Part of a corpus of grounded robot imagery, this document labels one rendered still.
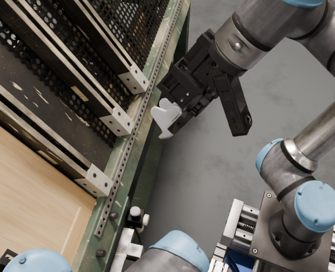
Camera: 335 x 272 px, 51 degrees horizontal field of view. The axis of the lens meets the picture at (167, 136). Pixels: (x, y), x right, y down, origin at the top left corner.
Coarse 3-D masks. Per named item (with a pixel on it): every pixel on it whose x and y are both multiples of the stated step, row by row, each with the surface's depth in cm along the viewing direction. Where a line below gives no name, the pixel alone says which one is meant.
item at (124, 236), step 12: (120, 216) 133; (132, 216) 137; (144, 216) 140; (120, 228) 134; (120, 240) 135; (132, 240) 137; (108, 252) 125; (120, 252) 132; (132, 252) 129; (144, 252) 136; (108, 264) 126; (120, 264) 129
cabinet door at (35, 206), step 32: (0, 128) 99; (0, 160) 98; (32, 160) 107; (0, 192) 97; (32, 192) 106; (64, 192) 116; (0, 224) 96; (32, 224) 105; (64, 224) 115; (0, 256) 95; (64, 256) 113
